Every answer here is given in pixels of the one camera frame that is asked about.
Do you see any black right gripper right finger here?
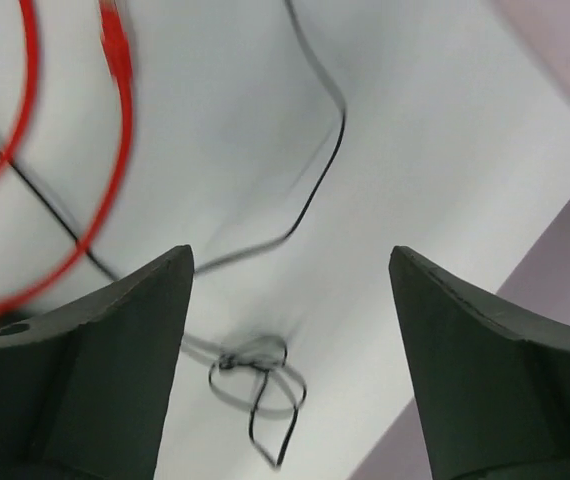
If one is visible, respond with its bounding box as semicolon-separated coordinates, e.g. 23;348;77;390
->
389;246;570;479

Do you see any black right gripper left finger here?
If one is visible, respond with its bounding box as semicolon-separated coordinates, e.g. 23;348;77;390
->
0;246;194;479

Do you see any thin black power cable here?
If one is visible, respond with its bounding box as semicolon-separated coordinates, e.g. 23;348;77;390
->
0;0;349;469

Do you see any red ethernet cable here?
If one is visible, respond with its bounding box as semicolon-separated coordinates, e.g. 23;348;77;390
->
0;0;134;320

